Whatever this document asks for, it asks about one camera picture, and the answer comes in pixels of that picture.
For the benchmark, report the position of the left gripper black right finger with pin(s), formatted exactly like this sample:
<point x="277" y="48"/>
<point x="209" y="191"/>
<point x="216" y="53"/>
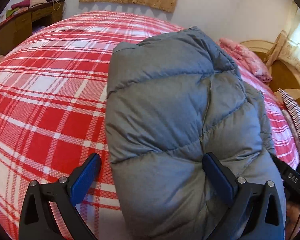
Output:
<point x="254" y="210"/>

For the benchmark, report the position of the grey puffer jacket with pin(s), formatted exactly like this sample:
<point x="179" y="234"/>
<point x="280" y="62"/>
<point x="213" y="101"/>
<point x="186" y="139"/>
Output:
<point x="171" y="99"/>

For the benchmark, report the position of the person's right hand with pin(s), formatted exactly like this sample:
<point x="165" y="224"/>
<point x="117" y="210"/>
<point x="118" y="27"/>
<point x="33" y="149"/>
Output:
<point x="293" y="216"/>

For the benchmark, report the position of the striped folded cloth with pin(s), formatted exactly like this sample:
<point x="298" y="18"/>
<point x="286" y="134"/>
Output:
<point x="292" y="115"/>

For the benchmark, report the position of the red plaid bed cover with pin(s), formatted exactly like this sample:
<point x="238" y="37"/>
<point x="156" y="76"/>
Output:
<point x="52" y="109"/>

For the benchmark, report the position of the cream wooden headboard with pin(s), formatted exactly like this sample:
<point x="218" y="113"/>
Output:
<point x="284" y="75"/>

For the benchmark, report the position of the pink floral pillow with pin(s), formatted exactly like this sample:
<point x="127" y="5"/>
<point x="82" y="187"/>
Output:
<point x="246" y="59"/>

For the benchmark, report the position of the brown wooden desk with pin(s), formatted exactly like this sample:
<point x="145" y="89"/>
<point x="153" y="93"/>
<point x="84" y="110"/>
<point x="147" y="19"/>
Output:
<point x="19" y="27"/>

